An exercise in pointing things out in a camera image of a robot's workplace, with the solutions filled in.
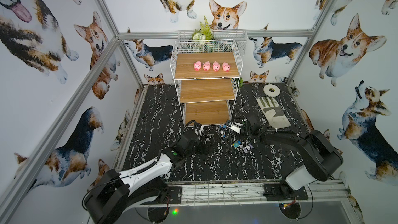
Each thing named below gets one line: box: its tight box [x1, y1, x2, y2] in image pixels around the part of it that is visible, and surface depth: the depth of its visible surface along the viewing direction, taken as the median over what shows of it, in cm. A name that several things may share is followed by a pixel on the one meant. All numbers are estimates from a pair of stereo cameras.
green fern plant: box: [191, 15, 215, 41], surface depth 83 cm
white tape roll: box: [263, 84, 281, 97], surface depth 120 cm
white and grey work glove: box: [256, 96, 292, 129], surface depth 106 cm
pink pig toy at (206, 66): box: [202, 60, 211, 72], surface depth 71 cm
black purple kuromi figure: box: [244, 143, 255, 153], surface depth 88 cm
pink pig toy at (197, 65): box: [193, 60, 202, 72], surface depth 72 cm
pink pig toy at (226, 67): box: [222, 62, 231, 73], surface depth 70 cm
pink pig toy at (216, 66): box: [212, 61, 221, 73], surface depth 70 cm
